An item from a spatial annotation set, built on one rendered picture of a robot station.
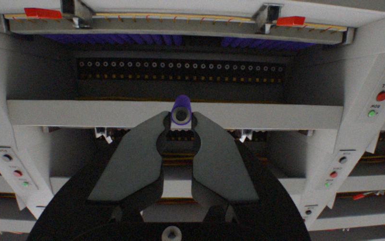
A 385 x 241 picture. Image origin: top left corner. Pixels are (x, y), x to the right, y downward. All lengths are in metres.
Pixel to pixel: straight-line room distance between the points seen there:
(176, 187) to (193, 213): 0.24
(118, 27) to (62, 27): 0.09
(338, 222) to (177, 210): 0.53
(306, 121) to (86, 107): 0.39
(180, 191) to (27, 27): 0.41
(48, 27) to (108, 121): 0.18
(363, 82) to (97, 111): 0.45
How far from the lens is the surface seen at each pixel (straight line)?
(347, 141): 0.43
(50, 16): 0.24
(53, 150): 0.48
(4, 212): 0.85
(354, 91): 0.38
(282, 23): 0.22
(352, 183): 0.57
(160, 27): 0.28
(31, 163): 0.45
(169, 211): 0.61
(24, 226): 0.72
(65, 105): 0.33
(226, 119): 0.27
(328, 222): 0.70
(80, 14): 0.28
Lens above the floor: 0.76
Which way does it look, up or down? 27 degrees up
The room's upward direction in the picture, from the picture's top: 178 degrees counter-clockwise
